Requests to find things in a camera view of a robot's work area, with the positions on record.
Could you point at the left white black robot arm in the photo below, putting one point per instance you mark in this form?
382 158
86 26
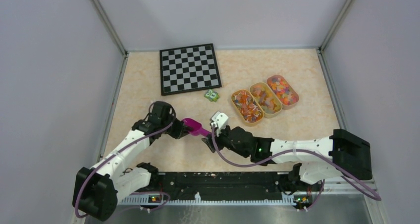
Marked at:
100 188

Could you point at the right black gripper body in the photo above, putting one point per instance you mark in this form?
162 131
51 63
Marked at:
224 140

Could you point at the black white chessboard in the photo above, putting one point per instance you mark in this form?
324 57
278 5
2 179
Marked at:
188 69

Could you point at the tray with yellow gummy candies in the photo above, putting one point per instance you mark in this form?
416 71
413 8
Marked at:
266 99

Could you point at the tray with orange wrapped candies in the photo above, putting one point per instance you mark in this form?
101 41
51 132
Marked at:
249 111

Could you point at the magenta plastic scoop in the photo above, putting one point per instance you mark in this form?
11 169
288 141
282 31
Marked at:
194 128

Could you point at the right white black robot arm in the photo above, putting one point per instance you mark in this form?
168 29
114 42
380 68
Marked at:
340 154

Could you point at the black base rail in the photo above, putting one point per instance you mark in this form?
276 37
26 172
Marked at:
227 186

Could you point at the tray with mixed colourful candies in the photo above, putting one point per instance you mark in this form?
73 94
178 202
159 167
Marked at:
283 91

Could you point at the green owl toy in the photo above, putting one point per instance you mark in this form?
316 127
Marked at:
211 95

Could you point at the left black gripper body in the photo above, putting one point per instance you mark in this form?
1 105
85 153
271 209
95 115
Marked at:
176 131

